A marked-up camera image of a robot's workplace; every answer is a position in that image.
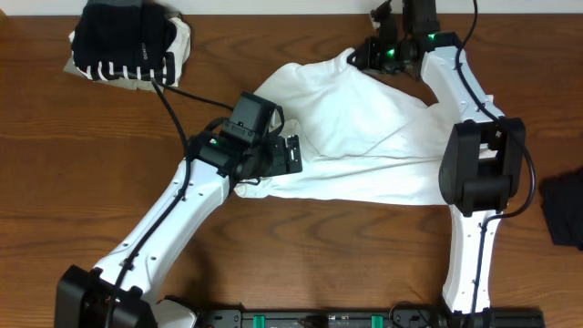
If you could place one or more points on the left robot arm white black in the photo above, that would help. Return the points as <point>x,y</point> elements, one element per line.
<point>122,289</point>

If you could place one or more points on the white printed t-shirt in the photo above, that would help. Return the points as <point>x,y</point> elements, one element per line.
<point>359,138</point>

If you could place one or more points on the beige folded garment bottom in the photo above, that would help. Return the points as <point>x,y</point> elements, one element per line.
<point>70,68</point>

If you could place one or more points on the black white striped folded shirt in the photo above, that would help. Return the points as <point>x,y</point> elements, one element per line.
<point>173,61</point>

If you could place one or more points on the dark garment at right edge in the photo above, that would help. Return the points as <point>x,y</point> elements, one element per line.
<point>562,207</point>

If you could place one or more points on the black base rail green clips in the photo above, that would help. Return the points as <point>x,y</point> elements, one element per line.
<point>400,315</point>

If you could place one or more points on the black folded garment top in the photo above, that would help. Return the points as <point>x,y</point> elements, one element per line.
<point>123,33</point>

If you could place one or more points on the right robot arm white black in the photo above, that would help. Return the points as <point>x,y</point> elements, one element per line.
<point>484,155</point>

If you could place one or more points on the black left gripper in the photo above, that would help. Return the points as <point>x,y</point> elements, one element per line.
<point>279,165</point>

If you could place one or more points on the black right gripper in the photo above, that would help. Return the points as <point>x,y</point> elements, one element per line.
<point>368,49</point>

